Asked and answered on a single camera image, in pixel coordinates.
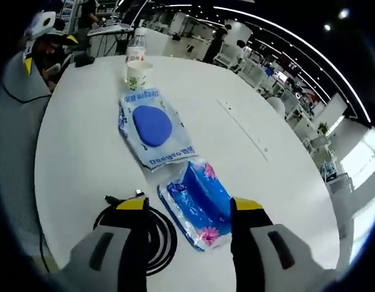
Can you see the blue tissue pack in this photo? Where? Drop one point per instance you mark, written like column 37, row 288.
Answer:
column 199, row 207

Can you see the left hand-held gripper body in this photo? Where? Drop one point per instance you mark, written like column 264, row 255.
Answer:
column 41, row 25

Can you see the clear water bottle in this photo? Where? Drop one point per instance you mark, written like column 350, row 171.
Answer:
column 137, row 45

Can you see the floral paper cup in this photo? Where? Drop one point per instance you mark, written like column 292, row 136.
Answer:
column 138, row 76

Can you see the potted plant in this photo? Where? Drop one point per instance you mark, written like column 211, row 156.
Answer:
column 323, row 128

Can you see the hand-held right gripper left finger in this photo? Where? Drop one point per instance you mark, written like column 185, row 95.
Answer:
column 108, row 252

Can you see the white table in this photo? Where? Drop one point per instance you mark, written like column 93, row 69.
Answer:
column 84, row 146

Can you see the open laptop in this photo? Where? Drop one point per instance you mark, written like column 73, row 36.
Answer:
column 134, row 12

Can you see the small black object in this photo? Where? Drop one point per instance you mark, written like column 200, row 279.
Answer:
column 84, row 61

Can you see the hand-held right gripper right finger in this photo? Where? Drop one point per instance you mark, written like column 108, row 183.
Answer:
column 266, row 252

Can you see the white office chair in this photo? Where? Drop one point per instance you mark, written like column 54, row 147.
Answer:
column 227, row 58

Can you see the grey mesh office chair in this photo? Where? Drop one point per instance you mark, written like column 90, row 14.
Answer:
column 14, row 137

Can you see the wall posters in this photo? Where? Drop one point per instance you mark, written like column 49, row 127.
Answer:
column 68, row 12

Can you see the white standing desk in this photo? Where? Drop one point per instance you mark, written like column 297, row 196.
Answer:
column 105, row 30

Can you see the wet wipes pack blue lid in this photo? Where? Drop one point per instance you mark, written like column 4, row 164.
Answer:
column 152, row 127

